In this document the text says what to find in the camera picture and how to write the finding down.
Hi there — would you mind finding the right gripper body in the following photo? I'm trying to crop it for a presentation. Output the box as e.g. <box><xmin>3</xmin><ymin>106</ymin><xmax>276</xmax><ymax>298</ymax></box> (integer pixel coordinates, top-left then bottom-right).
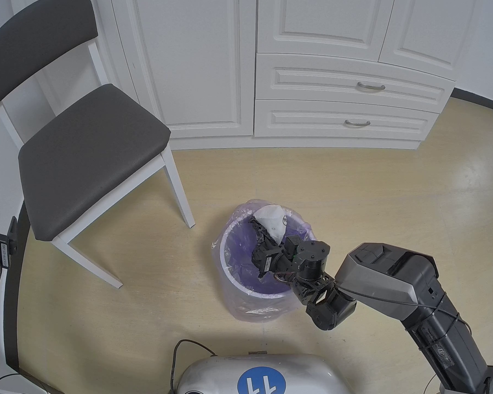
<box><xmin>253</xmin><ymin>242</ymin><xmax>292</xmax><ymax>279</ymax></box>

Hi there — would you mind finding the black plastic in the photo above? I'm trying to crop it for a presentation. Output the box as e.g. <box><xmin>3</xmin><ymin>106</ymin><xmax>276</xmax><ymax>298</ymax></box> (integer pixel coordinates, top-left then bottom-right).
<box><xmin>250</xmin><ymin>215</ymin><xmax>285</xmax><ymax>253</ymax></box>

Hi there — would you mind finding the purple plastic bag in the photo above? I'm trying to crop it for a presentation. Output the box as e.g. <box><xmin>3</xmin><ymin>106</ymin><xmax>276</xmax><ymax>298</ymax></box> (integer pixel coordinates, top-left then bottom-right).
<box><xmin>211</xmin><ymin>199</ymin><xmax>315</xmax><ymax>323</ymax></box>

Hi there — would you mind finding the white printed paper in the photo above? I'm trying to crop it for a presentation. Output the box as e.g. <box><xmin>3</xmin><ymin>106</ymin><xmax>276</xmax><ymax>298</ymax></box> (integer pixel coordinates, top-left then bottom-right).
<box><xmin>256</xmin><ymin>205</ymin><xmax>290</xmax><ymax>239</ymax></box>

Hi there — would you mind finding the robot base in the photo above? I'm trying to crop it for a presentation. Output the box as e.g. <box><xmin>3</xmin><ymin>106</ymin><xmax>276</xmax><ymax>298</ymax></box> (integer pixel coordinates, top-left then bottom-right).
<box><xmin>177</xmin><ymin>350</ymin><xmax>350</xmax><ymax>394</ymax></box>

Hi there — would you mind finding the white trash bin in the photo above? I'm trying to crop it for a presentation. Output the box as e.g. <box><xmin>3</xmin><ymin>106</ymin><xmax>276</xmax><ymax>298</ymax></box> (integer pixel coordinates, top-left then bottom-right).
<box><xmin>219</xmin><ymin>214</ymin><xmax>313</xmax><ymax>321</ymax></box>

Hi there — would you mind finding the white chair with grey cushions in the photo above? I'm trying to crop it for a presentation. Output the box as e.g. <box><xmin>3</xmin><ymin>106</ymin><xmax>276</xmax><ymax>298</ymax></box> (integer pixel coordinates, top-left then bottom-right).
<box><xmin>0</xmin><ymin>0</ymin><xmax>196</xmax><ymax>289</ymax></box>

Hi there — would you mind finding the white wardrobe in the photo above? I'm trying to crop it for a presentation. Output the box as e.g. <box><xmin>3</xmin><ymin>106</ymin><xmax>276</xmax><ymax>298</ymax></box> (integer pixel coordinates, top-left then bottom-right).
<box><xmin>8</xmin><ymin>0</ymin><xmax>483</xmax><ymax>151</ymax></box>

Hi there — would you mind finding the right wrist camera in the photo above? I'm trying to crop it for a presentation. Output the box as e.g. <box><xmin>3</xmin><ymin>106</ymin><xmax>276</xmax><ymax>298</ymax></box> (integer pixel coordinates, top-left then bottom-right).
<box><xmin>285</xmin><ymin>236</ymin><xmax>304</xmax><ymax>259</ymax></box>

